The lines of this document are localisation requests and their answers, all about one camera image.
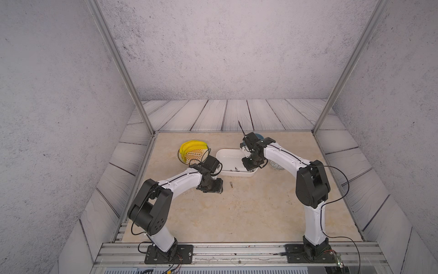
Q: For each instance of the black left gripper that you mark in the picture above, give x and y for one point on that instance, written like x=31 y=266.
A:
x=219 y=188

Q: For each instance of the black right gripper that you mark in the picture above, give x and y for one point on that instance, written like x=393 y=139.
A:
x=248 y=167

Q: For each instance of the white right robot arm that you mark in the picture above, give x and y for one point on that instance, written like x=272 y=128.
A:
x=312 y=185

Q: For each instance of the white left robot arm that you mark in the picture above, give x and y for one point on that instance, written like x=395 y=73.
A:
x=151 y=206

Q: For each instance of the white plastic storage box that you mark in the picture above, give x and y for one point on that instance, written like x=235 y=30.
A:
x=232 y=165

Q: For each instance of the sunburst patterned plate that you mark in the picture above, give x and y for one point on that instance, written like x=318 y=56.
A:
x=195 y=156

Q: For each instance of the yellow banana bunch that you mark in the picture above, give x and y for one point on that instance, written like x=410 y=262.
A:
x=193 y=149

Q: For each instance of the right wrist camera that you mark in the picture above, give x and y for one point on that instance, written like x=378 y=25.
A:
x=249 y=141

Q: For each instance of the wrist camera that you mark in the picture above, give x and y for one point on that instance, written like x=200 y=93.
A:
x=212 y=165
x=249 y=141

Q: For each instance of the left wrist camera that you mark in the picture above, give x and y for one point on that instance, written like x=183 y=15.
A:
x=212 y=165

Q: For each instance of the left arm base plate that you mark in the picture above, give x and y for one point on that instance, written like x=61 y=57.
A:
x=177 y=254

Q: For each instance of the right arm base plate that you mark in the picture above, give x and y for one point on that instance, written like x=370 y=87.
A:
x=301 y=254

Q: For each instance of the aluminium front rail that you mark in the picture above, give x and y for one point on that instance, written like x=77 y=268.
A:
x=361 y=254

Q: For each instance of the aluminium frame post right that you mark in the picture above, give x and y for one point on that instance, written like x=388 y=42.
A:
x=360 y=46

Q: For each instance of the aluminium frame post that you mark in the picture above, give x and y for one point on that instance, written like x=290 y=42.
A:
x=118 y=60
x=360 y=46

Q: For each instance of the aluminium frame post left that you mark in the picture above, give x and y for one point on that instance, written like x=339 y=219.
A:
x=118 y=60

